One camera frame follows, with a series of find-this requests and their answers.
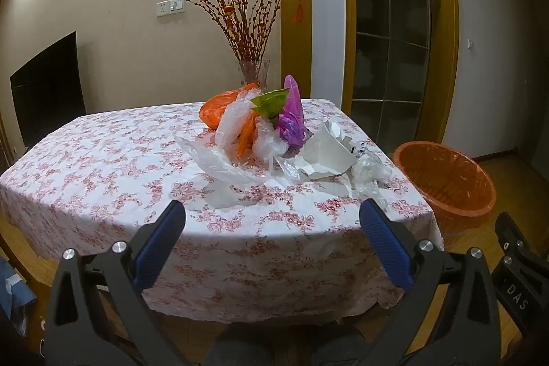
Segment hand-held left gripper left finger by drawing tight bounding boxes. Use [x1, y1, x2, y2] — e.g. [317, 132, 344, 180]
[43, 200, 187, 366]

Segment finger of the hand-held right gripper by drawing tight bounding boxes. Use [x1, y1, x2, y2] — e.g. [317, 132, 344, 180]
[494, 212, 542, 276]

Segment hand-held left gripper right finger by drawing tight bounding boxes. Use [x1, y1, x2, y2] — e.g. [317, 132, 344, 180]
[359, 198, 502, 366]

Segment clear plastic bag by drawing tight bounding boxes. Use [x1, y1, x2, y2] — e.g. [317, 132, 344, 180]
[214, 89, 258, 148]
[349, 143, 393, 212]
[174, 132, 269, 187]
[252, 117, 292, 161]
[273, 154, 310, 185]

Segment orange plastic waste basket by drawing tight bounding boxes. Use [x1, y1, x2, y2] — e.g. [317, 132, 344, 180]
[392, 141, 498, 247]

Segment white paper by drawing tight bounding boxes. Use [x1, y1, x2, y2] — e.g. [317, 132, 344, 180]
[296, 119, 365, 180]

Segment orange plastic bag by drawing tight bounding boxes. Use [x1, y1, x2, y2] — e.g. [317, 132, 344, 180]
[236, 111, 260, 157]
[198, 82, 263, 131]

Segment purple plastic bag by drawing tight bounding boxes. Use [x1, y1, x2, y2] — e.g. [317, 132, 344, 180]
[277, 75, 307, 147]

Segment green plastic bag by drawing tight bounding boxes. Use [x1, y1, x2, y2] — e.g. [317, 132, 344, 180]
[250, 88, 290, 120]

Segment floral tablecloth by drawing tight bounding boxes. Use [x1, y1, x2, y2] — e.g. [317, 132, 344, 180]
[0, 98, 444, 326]

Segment blue cloth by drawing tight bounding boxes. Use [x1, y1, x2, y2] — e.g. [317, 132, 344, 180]
[0, 257, 37, 337]

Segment black television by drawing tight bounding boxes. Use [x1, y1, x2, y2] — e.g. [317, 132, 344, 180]
[9, 32, 86, 150]

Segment glass vase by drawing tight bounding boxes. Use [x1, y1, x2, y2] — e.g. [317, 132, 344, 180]
[237, 59, 271, 92]

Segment sliding glass door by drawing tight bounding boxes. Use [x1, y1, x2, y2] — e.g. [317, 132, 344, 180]
[349, 0, 444, 144]

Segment red decorative branches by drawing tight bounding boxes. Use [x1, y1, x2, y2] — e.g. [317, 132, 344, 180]
[185, 0, 289, 64]

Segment wooden door frame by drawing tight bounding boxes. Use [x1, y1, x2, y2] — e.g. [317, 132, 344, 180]
[341, 0, 460, 156]

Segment wall switch panel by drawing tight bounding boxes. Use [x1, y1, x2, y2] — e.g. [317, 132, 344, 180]
[156, 0, 185, 17]

